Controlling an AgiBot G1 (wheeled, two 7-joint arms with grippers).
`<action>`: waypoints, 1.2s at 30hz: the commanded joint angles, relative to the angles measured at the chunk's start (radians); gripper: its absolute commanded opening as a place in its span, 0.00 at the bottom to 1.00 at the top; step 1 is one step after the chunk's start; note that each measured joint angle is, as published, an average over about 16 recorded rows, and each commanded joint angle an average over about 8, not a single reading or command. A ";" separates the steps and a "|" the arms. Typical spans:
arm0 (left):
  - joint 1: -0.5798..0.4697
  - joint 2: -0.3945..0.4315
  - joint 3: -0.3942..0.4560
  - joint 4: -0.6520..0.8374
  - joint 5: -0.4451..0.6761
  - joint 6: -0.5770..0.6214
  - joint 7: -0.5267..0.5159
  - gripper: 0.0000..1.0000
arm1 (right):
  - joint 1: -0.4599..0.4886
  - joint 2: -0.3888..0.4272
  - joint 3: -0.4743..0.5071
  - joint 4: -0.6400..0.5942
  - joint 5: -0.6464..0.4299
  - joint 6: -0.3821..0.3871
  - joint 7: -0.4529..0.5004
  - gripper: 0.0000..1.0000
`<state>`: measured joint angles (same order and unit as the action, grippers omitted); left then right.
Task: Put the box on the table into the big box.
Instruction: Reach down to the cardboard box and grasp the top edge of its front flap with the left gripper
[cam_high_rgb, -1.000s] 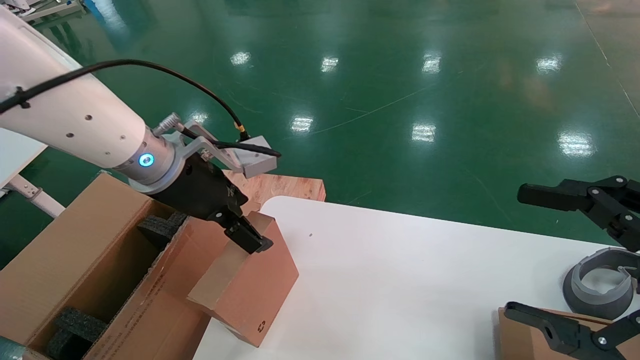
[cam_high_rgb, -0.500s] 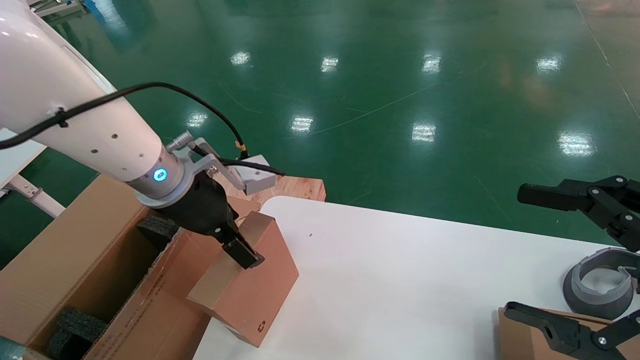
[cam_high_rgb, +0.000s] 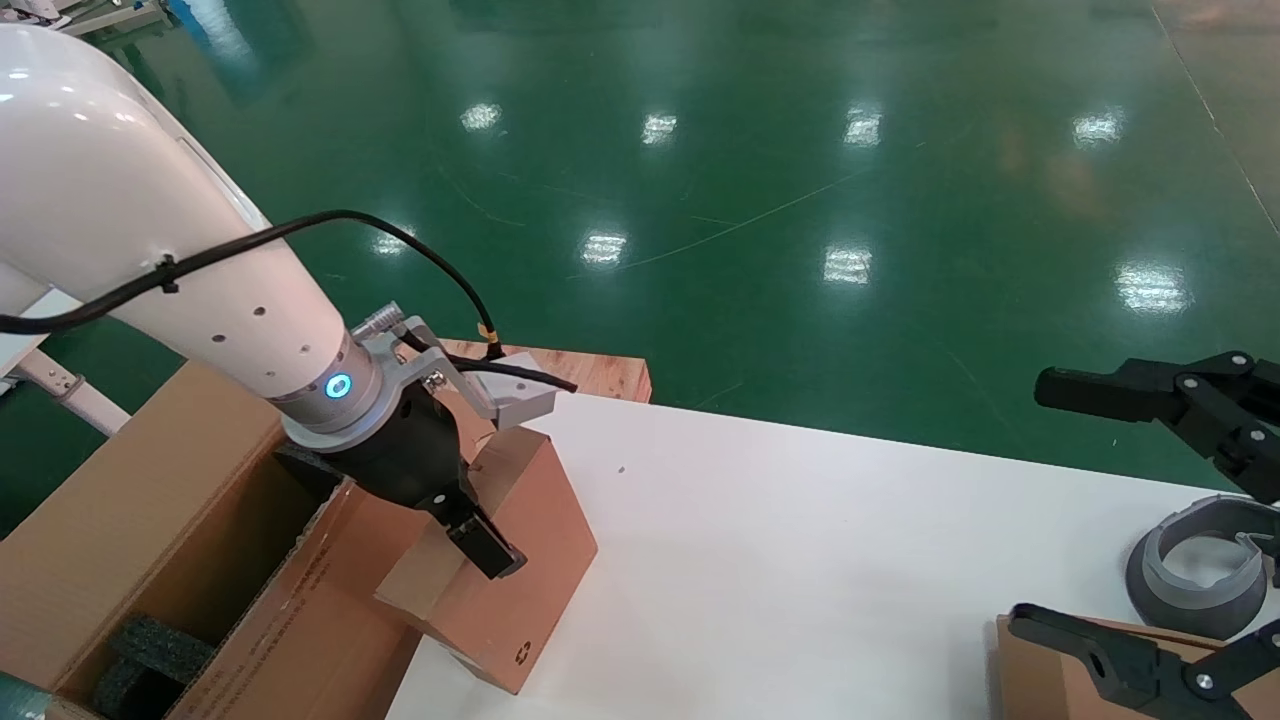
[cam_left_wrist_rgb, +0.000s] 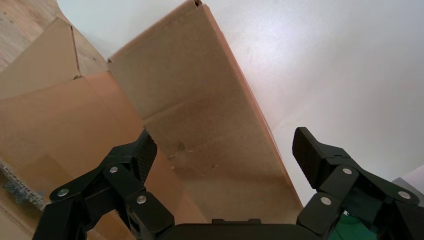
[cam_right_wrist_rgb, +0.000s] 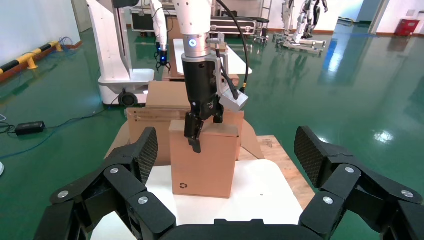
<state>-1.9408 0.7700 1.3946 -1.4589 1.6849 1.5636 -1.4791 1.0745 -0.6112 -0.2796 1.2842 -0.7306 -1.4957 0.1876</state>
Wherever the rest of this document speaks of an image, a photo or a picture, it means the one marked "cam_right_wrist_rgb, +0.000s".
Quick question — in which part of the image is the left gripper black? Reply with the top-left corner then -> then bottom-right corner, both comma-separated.
181,57 -> 226,154

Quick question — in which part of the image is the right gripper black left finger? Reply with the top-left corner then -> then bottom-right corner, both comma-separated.
33,126 -> 177,240

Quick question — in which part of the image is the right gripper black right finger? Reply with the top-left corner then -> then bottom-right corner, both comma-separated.
294,125 -> 424,240

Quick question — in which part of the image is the small brown cardboard box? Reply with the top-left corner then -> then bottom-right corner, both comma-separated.
168,119 -> 240,200

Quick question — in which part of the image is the large open cardboard box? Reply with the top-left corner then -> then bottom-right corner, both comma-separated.
105,81 -> 266,167

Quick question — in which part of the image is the white side table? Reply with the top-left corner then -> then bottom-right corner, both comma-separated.
172,38 -> 253,75

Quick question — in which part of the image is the distant robot black gripper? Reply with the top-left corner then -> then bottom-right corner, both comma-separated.
153,49 -> 172,74

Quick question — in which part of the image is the brown cardboard carton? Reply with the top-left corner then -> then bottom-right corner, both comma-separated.
166,16 -> 184,41

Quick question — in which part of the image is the long black flight case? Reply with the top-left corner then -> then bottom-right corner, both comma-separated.
210,16 -> 263,36

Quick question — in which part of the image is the black power adapter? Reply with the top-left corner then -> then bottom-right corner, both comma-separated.
14,120 -> 46,137

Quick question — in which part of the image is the black stool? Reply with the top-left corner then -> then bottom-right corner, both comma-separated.
253,17 -> 271,44

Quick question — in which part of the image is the white mobile robot body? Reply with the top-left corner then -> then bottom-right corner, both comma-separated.
86,0 -> 156,107

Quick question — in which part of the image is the grey metal robot stand base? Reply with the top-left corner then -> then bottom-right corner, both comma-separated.
274,33 -> 327,56

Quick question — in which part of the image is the black and white humanoid robot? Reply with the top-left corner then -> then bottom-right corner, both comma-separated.
296,0 -> 329,41

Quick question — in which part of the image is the yellow black floor barrier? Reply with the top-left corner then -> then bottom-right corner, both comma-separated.
0,40 -> 64,75

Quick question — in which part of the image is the grey metal cabinet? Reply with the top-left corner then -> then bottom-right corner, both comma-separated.
71,0 -> 94,33

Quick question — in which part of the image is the red cabinet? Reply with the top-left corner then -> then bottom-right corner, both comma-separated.
394,18 -> 422,37

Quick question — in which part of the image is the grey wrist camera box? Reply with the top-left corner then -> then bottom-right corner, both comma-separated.
218,86 -> 249,113

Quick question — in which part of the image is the short black camera cable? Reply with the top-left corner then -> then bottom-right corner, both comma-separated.
211,38 -> 240,100

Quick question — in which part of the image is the black cable with yellow connector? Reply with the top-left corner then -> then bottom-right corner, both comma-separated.
215,0 -> 250,94

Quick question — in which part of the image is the silver camera mounting bracket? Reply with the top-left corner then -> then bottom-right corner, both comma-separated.
206,36 -> 230,100

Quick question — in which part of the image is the metal ladder frame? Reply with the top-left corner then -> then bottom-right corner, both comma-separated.
259,0 -> 274,19

